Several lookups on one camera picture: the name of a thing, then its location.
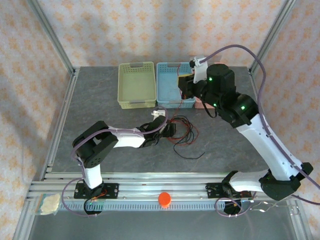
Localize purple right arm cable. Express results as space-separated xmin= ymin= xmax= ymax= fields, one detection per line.
xmin=199 ymin=44 xmax=320 ymax=218

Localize pink perforated plastic basket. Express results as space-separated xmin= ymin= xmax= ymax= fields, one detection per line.
xmin=194 ymin=61 xmax=223 ymax=110

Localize orange round cap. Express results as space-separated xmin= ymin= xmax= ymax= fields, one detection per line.
xmin=157 ymin=192 xmax=173 ymax=209

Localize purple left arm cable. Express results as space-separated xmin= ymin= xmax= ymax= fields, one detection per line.
xmin=61 ymin=106 xmax=169 ymax=218

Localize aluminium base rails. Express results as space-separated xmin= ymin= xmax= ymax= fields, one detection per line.
xmin=27 ymin=172 xmax=303 ymax=202

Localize bagged beige cloth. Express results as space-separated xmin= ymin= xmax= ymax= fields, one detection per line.
xmin=37 ymin=193 xmax=61 ymax=216

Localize blue perforated plastic basket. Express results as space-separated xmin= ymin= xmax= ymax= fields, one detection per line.
xmin=156 ymin=61 xmax=197 ymax=110

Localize grey slotted cable duct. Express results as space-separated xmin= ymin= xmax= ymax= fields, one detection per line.
xmin=61 ymin=201 xmax=227 ymax=211

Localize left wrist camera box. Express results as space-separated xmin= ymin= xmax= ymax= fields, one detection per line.
xmin=150 ymin=107 xmax=166 ymax=118

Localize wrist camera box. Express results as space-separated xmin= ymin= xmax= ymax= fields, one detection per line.
xmin=189 ymin=56 xmax=209 ymax=85
xmin=150 ymin=107 xmax=166 ymax=118

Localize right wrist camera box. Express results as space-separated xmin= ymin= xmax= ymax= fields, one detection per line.
xmin=189 ymin=56 xmax=209 ymax=85

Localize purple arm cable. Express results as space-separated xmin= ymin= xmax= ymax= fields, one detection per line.
xmin=199 ymin=44 xmax=320 ymax=218
xmin=61 ymin=106 xmax=169 ymax=218

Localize green perforated plastic basket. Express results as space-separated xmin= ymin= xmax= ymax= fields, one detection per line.
xmin=116 ymin=61 xmax=157 ymax=110

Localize aluminium frame post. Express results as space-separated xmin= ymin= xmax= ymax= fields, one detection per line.
xmin=26 ymin=0 xmax=77 ymax=76
xmin=248 ymin=0 xmax=298 ymax=76

